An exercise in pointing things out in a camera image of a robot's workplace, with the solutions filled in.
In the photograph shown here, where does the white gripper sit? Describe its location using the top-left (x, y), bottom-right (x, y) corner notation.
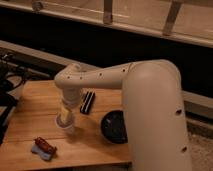
top-left (60, 89), bottom-right (82, 122)

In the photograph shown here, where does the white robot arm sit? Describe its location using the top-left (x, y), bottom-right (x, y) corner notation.
top-left (54, 60), bottom-right (192, 171)

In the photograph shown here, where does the black ceramic bowl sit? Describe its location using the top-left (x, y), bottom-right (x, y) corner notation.
top-left (101, 110), bottom-right (128, 144)

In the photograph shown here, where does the black white striped block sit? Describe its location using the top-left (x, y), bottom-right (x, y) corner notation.
top-left (80, 91), bottom-right (95, 114)

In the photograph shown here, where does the wooden table board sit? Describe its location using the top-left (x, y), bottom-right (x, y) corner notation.
top-left (0, 81), bottom-right (130, 171)

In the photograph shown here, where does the red brown toy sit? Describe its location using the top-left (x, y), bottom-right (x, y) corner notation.
top-left (35, 137), bottom-right (57, 155)

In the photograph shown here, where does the black cables and equipment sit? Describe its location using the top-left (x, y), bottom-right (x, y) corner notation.
top-left (0, 51), bottom-right (30, 146)

